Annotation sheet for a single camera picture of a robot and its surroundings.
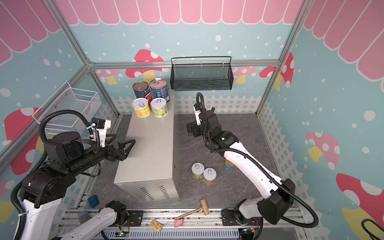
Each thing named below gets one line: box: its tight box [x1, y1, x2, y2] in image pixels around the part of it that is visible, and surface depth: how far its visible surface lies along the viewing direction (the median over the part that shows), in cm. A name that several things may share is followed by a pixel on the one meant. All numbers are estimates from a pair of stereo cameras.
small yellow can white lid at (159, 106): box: [150, 97, 168, 118], surface depth 71 cm
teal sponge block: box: [87, 194, 100, 208], surface depth 80 cm
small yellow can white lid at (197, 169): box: [191, 162, 205, 180], surface depth 87 cm
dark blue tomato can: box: [132, 81, 153, 105], surface depth 72 cm
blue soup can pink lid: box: [149, 77, 170, 105], surface depth 73 cm
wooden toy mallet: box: [174, 199, 210, 221], surface depth 78 cm
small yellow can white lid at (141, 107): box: [131, 97, 151, 118], surface depth 71 cm
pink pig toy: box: [174, 218, 184, 228], surface depth 73 cm
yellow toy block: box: [150, 220, 163, 232], surface depth 73 cm
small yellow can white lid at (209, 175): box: [203, 167, 217, 185], surface depth 85 cm
